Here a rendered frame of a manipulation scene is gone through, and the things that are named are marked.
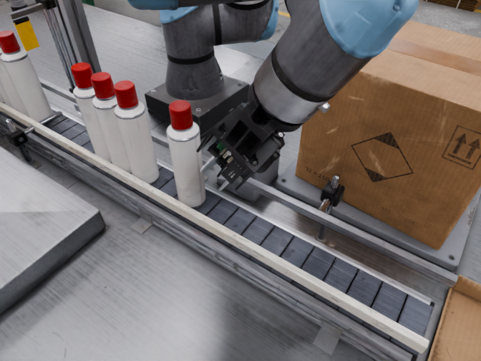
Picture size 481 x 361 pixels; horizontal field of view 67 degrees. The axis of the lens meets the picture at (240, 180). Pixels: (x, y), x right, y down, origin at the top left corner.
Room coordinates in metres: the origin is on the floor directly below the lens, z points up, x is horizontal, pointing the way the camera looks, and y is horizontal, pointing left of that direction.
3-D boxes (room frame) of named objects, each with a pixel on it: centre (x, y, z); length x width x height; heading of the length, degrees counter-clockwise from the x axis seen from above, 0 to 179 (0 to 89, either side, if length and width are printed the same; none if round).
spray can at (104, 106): (0.55, 0.23, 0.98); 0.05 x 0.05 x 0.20
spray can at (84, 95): (0.59, 0.28, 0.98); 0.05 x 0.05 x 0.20
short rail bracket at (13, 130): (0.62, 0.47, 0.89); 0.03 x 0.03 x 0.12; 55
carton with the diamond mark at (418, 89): (0.56, -0.31, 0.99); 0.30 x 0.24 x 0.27; 50
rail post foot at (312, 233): (0.41, -0.15, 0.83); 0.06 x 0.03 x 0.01; 54
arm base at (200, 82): (0.86, 0.12, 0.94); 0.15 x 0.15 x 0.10
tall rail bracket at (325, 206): (0.39, -0.14, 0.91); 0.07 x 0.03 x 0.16; 145
